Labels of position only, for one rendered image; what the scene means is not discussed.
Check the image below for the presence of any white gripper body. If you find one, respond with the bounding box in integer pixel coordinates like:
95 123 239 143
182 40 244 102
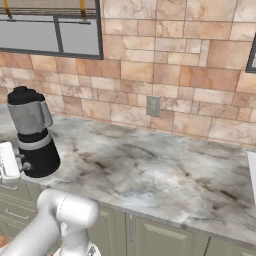
0 141 22 186

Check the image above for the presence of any black and grey blender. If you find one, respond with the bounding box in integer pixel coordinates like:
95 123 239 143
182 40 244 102
6 85 62 179

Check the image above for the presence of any black blender lid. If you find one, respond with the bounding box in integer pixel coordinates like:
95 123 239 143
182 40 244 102
6 85 46 105

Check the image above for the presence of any green drawer front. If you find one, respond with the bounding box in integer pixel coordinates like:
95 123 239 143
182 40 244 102
0 196 38 239
0 180 43 207

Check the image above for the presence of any green cupboard door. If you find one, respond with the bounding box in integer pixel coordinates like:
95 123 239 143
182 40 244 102
125 212 198 256
202 234 256 256
87 202 117 256

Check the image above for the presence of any dark framed window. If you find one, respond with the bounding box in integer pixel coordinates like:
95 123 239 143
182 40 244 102
0 0 105 61
245 41 256 75

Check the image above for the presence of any beige window blind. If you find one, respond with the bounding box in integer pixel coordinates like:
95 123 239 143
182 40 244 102
0 0 98 25

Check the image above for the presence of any silver drawer handle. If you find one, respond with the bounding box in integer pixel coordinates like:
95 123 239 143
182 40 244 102
4 208 31 221
0 183 19 192

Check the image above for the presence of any silver cupboard door handle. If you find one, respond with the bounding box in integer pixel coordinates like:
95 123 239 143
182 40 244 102
128 213 135 244

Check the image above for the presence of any grey wall outlet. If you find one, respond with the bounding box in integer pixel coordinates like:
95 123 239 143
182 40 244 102
145 95 162 118

